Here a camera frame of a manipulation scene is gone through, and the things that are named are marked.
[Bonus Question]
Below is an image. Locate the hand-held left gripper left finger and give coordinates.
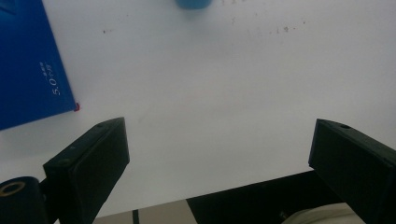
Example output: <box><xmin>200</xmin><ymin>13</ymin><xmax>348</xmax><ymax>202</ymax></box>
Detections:
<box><xmin>42</xmin><ymin>117</ymin><xmax>131</xmax><ymax>224</ymax></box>

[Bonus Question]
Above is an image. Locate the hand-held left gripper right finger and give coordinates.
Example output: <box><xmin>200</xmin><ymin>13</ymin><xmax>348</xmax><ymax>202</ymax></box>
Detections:
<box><xmin>308</xmin><ymin>118</ymin><xmax>396</xmax><ymax>224</ymax></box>

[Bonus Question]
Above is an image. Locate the white round object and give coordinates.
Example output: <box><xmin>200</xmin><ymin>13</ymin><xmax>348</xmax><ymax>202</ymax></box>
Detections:
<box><xmin>280</xmin><ymin>203</ymin><xmax>367</xmax><ymax>224</ymax></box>

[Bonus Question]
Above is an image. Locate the blue flat box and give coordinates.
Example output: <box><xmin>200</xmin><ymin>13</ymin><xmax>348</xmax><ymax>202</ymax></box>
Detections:
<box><xmin>0</xmin><ymin>0</ymin><xmax>81</xmax><ymax>132</ymax></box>

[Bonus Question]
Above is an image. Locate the blue round container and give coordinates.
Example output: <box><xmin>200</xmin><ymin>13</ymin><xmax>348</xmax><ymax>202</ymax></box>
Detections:
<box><xmin>174</xmin><ymin>0</ymin><xmax>214</xmax><ymax>10</ymax></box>

